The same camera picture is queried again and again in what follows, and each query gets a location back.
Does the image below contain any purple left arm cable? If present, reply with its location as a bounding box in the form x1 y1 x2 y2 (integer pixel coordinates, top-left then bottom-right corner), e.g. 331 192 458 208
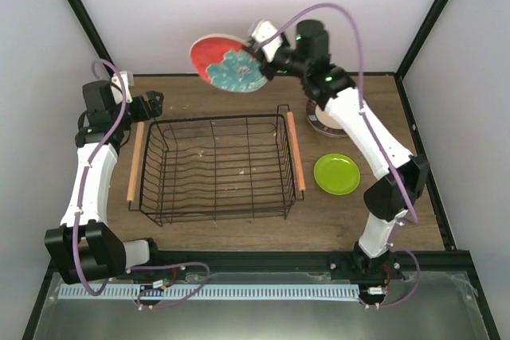
71 59 211 309

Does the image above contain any right wooden rack handle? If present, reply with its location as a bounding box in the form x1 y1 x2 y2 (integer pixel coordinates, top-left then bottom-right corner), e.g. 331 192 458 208
286 111 306 192

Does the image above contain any black aluminium frame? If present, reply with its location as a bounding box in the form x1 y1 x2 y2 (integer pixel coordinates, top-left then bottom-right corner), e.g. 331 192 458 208
22 0 501 340

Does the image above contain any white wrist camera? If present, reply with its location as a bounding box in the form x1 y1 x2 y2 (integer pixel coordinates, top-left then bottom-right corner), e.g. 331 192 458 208
249 20 285 63
111 71 134 104

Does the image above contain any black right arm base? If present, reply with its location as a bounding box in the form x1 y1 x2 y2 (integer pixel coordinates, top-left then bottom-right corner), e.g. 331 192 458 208
328 252 402 283

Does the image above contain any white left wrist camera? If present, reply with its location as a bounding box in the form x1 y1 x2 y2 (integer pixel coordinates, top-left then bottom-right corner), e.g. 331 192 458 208
111 71 134 104

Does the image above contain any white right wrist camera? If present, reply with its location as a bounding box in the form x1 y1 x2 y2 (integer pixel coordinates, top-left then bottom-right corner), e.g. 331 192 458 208
249 20 285 63

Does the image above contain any black rimmed striped plate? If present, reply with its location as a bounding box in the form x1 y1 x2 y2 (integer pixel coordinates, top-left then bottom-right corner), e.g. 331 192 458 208
306 100 347 138

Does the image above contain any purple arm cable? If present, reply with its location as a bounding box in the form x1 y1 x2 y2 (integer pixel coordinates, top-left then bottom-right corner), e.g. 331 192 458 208
270 2 422 311
71 59 211 309

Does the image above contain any left wooden rack handle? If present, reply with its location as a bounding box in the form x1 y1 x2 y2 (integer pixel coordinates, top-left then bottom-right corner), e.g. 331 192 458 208
127 122 145 203

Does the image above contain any wooden rack handle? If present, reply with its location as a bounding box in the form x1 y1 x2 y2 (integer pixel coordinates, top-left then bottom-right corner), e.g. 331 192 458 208
286 111 306 192
127 122 145 203

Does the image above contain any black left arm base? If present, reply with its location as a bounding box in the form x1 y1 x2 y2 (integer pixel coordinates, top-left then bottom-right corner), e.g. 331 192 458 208
107 264 187 291

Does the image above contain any black wire dish rack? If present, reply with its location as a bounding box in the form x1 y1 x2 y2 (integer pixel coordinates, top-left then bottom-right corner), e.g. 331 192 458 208
127 104 305 226

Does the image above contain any red plate blue flower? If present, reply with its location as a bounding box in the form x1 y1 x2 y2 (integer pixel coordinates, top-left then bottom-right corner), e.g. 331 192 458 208
189 33 268 93

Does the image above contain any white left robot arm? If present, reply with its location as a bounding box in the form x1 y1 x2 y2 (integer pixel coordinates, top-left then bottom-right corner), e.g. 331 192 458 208
45 77 164 284

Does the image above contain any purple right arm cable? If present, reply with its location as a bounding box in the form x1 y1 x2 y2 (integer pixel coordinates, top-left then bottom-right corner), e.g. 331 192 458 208
270 2 422 311

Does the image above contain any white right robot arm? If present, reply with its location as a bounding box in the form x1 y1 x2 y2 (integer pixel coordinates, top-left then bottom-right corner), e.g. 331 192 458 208
248 20 430 279

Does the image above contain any light blue slotted cable duct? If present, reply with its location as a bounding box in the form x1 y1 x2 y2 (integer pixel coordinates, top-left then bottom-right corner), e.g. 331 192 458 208
57 283 360 302

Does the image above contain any green small plate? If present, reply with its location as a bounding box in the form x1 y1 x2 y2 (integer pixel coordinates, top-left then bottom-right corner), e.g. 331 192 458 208
313 154 361 196

